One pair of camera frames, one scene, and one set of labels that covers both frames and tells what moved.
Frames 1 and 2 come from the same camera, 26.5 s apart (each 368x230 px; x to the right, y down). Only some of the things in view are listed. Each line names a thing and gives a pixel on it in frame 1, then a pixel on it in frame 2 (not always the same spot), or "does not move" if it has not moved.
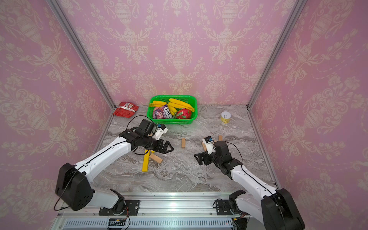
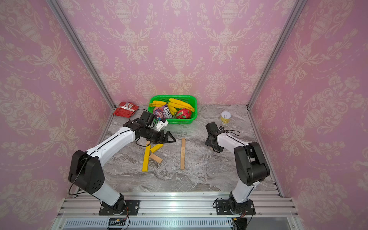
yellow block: [147, 155] does not move
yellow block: [144, 168] does not move
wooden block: [155, 157] does not move
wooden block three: [204, 146] → [182, 161]
